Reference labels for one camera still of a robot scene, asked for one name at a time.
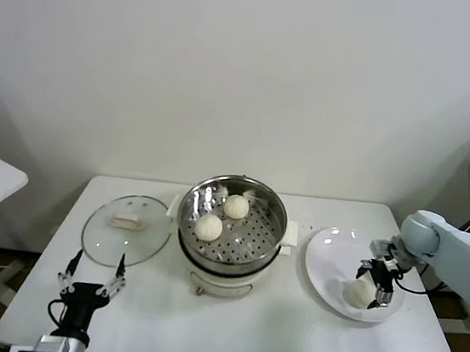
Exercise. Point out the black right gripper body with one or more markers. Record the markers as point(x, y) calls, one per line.
point(383, 276)

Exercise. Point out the round glass pot lid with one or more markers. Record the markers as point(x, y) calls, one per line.
point(156, 226)

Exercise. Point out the white electric pot base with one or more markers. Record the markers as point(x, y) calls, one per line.
point(222, 284)

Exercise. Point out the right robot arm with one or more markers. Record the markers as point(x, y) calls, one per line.
point(460, 259)

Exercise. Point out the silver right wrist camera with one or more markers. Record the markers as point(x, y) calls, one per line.
point(380, 248)

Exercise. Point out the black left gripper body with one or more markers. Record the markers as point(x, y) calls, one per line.
point(81, 301)

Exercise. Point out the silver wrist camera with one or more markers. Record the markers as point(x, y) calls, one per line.
point(51, 346)
point(380, 248)

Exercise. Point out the stainless steel steamer basket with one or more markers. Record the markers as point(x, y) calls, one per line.
point(243, 252)

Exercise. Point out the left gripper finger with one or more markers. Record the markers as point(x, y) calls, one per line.
point(72, 268)
point(120, 277)

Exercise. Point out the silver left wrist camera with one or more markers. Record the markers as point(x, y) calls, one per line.
point(51, 346)

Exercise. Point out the white steamed baozi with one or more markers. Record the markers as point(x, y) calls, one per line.
point(236, 207)
point(208, 227)
point(355, 294)

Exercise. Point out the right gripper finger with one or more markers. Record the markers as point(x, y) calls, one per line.
point(384, 297)
point(364, 266)

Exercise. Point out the white round plate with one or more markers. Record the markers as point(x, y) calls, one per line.
point(327, 264)

